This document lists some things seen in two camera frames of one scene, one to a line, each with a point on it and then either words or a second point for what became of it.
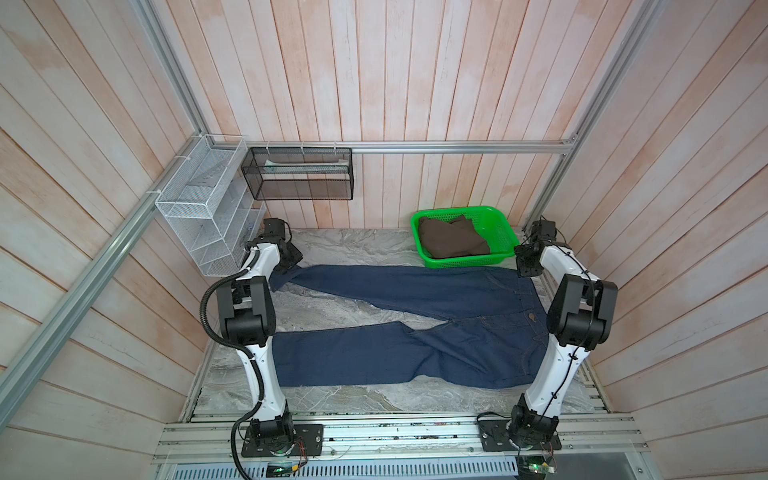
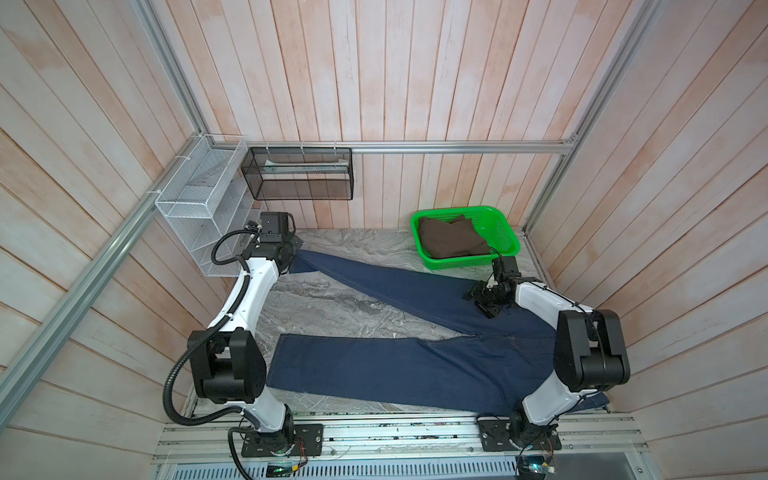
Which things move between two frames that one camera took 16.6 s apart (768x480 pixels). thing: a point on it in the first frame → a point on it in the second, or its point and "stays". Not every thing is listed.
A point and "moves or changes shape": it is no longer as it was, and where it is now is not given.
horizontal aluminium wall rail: [506, 147] stays
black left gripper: [296, 256] stays
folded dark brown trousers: [456, 238] stays
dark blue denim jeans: [493, 332] moves or changes shape
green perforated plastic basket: [503, 241] stays
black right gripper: [522, 270] → [474, 293]
